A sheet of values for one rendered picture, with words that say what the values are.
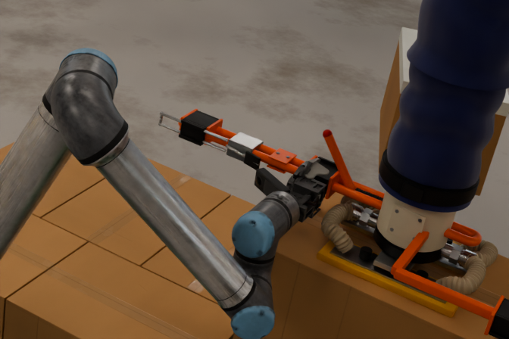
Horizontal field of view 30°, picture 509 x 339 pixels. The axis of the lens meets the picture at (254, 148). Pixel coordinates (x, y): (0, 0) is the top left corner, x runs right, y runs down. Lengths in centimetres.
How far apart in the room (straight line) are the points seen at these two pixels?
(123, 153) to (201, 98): 369
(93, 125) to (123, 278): 129
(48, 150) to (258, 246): 48
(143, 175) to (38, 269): 123
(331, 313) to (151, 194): 62
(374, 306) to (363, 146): 317
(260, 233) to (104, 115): 46
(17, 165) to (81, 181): 148
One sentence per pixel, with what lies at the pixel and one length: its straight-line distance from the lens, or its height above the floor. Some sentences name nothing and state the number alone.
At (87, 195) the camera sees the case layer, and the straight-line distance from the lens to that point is 337.
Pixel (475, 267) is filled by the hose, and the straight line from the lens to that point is 223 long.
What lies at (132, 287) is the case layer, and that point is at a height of 54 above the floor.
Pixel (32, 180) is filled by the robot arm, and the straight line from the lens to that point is 198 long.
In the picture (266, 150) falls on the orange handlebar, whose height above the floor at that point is 122.
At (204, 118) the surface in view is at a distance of 244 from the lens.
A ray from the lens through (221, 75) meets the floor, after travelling 581.
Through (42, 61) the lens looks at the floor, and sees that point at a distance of 567.
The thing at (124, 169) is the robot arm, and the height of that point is 142.
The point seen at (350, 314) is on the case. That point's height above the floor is 101.
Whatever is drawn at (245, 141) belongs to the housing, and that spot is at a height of 123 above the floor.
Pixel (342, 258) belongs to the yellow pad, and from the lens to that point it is 224.
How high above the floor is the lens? 231
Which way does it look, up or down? 27 degrees down
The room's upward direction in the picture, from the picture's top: 11 degrees clockwise
